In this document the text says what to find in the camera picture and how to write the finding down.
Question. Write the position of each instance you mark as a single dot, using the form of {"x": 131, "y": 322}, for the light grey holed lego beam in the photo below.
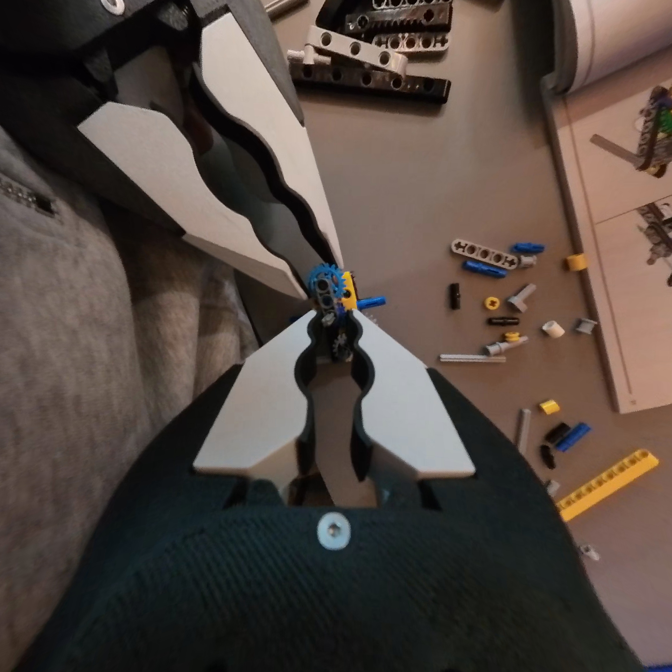
{"x": 483, "y": 253}

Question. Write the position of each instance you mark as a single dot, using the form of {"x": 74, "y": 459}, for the grey lego pin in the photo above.
{"x": 498, "y": 347}

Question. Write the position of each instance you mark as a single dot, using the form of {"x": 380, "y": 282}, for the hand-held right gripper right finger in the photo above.
{"x": 414, "y": 420}

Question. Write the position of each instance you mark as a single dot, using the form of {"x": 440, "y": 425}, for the grey lego axle connector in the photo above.
{"x": 521, "y": 299}

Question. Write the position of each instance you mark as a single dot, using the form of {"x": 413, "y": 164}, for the lego gear assembly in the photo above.
{"x": 328, "y": 288}

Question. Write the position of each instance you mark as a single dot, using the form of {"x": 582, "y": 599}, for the black lego pin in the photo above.
{"x": 454, "y": 295}
{"x": 503, "y": 321}
{"x": 557, "y": 432}
{"x": 548, "y": 456}

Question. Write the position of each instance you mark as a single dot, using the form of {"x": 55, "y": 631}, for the long blue lego pin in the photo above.
{"x": 484, "y": 269}

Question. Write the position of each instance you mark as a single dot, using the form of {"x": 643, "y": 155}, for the long yellow lego beam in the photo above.
{"x": 609, "y": 484}

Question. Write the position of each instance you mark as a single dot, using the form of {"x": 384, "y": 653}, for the small grey lego connector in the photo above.
{"x": 527, "y": 261}

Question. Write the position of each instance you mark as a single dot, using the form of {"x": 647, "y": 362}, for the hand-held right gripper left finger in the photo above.
{"x": 252, "y": 420}

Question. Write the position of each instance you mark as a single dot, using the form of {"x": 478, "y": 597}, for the grey lego spool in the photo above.
{"x": 586, "y": 325}

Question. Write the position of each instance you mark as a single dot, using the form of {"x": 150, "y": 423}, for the pile of lego beams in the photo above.
{"x": 367, "y": 84}

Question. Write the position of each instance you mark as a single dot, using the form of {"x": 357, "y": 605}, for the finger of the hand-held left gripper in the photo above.
{"x": 262, "y": 115}
{"x": 157, "y": 157}

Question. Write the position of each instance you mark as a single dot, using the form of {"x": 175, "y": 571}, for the white lego bush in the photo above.
{"x": 553, "y": 329}

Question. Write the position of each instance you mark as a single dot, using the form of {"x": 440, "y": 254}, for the lego instruction booklet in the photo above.
{"x": 630, "y": 315}

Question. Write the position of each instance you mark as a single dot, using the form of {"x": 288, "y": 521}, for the small grey lego piece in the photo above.
{"x": 552, "y": 488}

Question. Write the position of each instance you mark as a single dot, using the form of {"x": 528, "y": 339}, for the long grey lego axle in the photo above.
{"x": 472, "y": 358}

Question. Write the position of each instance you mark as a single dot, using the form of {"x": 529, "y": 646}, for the small white lego piece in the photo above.
{"x": 589, "y": 552}

